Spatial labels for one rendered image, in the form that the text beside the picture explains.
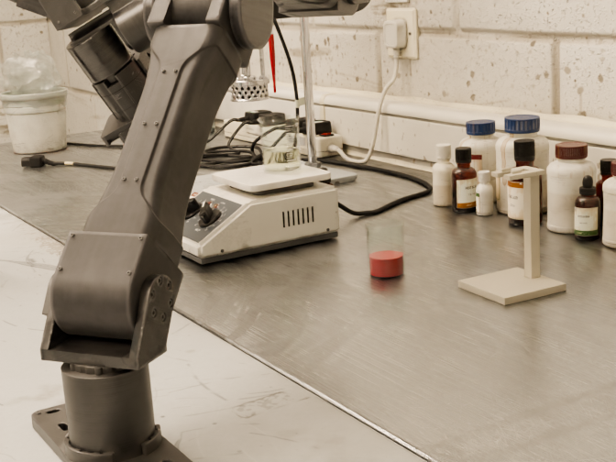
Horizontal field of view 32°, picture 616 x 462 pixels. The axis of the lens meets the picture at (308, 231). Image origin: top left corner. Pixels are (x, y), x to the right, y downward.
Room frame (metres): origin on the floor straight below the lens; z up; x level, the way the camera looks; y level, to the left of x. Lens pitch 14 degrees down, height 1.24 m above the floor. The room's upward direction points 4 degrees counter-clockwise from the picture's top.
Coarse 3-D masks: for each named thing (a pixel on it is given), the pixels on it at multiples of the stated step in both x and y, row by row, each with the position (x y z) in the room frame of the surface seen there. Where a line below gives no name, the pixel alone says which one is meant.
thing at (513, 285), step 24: (504, 168) 1.08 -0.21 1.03; (528, 168) 1.09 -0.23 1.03; (528, 192) 1.08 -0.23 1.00; (528, 216) 1.08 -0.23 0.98; (528, 240) 1.08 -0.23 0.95; (528, 264) 1.08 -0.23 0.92; (480, 288) 1.05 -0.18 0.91; (504, 288) 1.05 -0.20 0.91; (528, 288) 1.04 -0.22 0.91; (552, 288) 1.04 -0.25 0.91
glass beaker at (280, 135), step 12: (264, 120) 1.34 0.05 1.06; (276, 120) 1.33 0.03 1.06; (288, 120) 1.34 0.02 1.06; (264, 132) 1.34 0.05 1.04; (276, 132) 1.34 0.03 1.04; (288, 132) 1.34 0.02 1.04; (264, 144) 1.34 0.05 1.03; (276, 144) 1.34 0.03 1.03; (288, 144) 1.34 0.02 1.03; (264, 156) 1.35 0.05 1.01; (276, 156) 1.34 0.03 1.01; (288, 156) 1.34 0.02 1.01; (300, 156) 1.35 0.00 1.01; (264, 168) 1.35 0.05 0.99; (276, 168) 1.34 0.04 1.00; (288, 168) 1.34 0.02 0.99; (300, 168) 1.35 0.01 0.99
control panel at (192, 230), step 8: (208, 192) 1.35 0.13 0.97; (200, 200) 1.35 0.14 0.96; (208, 200) 1.33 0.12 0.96; (216, 200) 1.32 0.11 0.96; (224, 200) 1.31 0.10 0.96; (216, 208) 1.30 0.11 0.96; (224, 208) 1.29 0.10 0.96; (232, 208) 1.27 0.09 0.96; (192, 216) 1.31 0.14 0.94; (224, 216) 1.26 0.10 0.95; (184, 224) 1.30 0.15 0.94; (192, 224) 1.29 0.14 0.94; (216, 224) 1.26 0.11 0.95; (184, 232) 1.28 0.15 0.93; (192, 232) 1.27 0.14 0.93; (200, 232) 1.26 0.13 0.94; (208, 232) 1.25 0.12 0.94; (192, 240) 1.25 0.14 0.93; (200, 240) 1.24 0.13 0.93
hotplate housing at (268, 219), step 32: (224, 192) 1.33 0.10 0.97; (256, 192) 1.30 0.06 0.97; (288, 192) 1.30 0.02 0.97; (320, 192) 1.31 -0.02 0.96; (224, 224) 1.25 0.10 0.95; (256, 224) 1.27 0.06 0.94; (288, 224) 1.29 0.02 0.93; (320, 224) 1.31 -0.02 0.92; (192, 256) 1.25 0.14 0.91; (224, 256) 1.25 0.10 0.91
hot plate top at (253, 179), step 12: (252, 168) 1.39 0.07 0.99; (312, 168) 1.37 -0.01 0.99; (216, 180) 1.36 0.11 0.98; (228, 180) 1.32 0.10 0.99; (240, 180) 1.31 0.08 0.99; (252, 180) 1.31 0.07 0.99; (264, 180) 1.30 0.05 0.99; (276, 180) 1.30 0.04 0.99; (288, 180) 1.30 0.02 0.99; (300, 180) 1.31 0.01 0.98; (312, 180) 1.31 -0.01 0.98
